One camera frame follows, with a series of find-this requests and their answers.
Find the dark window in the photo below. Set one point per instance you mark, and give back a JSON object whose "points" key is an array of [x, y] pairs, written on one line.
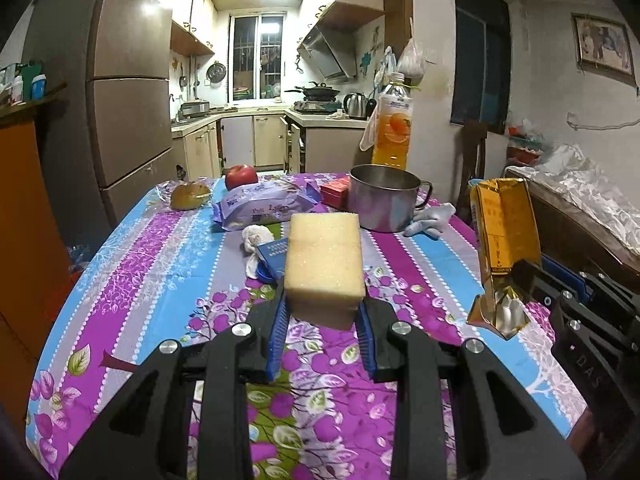
{"points": [[480, 60]]}

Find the framed wall picture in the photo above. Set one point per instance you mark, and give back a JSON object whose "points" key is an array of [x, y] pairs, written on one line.
{"points": [[602, 45]]}

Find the beige kitchen base cabinets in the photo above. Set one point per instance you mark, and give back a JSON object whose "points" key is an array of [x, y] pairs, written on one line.
{"points": [[325, 145]]}

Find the steel pot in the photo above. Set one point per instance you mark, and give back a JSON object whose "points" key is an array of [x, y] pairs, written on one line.
{"points": [[380, 205]]}

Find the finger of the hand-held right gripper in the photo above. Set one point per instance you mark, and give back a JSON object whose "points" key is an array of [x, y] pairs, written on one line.
{"points": [[535, 285], [567, 280]]}

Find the dark wooden chair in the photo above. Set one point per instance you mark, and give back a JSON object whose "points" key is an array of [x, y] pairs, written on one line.
{"points": [[472, 150]]}

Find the round wall strainer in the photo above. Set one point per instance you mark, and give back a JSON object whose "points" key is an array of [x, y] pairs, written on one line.
{"points": [[215, 73]]}

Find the small red box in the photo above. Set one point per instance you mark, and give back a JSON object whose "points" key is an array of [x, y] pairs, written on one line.
{"points": [[334, 192]]}

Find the orange wooden cabinet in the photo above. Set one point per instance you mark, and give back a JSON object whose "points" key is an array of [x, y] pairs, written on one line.
{"points": [[25, 210]]}

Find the grey work glove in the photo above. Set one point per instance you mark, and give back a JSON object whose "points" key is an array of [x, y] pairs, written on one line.
{"points": [[430, 220]]}

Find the kitchen window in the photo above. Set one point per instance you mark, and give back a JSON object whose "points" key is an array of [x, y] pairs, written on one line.
{"points": [[257, 55]]}

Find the steel kettle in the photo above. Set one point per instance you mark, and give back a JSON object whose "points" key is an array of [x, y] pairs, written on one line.
{"points": [[356, 106]]}

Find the beige refrigerator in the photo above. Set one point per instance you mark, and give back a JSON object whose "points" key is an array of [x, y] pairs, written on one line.
{"points": [[130, 125]]}

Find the hanging white plastic bag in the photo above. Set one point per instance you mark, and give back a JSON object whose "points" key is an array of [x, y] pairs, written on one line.
{"points": [[411, 60]]}

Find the yellow sponge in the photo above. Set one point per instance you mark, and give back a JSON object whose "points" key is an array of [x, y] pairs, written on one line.
{"points": [[322, 260]]}

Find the pile of household clutter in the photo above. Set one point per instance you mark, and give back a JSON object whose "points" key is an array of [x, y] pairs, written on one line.
{"points": [[525, 142]]}

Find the crumpled white tissue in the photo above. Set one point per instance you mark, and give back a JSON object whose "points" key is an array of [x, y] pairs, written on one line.
{"points": [[255, 240]]}

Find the orange juice bottle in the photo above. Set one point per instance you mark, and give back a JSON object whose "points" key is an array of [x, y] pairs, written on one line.
{"points": [[392, 130]]}

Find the cluster of small bottles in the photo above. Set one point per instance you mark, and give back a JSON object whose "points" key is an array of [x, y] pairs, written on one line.
{"points": [[37, 87]]}

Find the pear in plastic wrap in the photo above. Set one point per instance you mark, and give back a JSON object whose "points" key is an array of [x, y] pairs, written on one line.
{"points": [[187, 196]]}

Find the red apple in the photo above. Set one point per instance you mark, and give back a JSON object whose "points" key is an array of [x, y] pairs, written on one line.
{"points": [[241, 177]]}

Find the blue plastic bag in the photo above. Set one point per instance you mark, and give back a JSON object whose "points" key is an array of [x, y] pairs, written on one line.
{"points": [[80, 257]]}

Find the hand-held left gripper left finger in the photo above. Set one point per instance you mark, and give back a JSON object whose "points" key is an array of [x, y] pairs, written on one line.
{"points": [[277, 332]]}

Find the golden carton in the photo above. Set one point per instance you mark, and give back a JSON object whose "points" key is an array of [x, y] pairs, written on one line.
{"points": [[505, 225]]}

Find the beige wall cabinets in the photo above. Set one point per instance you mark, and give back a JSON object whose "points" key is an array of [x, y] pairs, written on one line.
{"points": [[192, 15]]}

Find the black wok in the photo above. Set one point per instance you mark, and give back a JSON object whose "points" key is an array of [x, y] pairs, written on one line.
{"points": [[317, 92]]}

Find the gas stove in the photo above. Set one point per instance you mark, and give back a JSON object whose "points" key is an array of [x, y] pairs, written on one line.
{"points": [[317, 106]]}

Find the wooden bed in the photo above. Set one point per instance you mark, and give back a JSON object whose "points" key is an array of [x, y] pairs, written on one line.
{"points": [[575, 240]]}

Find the purple wipes packet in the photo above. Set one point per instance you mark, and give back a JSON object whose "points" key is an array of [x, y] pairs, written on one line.
{"points": [[260, 205]]}

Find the steel range hood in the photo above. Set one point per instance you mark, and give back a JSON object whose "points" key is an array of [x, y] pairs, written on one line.
{"points": [[325, 55]]}

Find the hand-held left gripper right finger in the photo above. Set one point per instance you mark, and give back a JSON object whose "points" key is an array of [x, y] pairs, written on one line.
{"points": [[364, 342]]}

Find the small blue box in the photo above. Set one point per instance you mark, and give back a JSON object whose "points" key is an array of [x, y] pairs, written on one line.
{"points": [[272, 255]]}

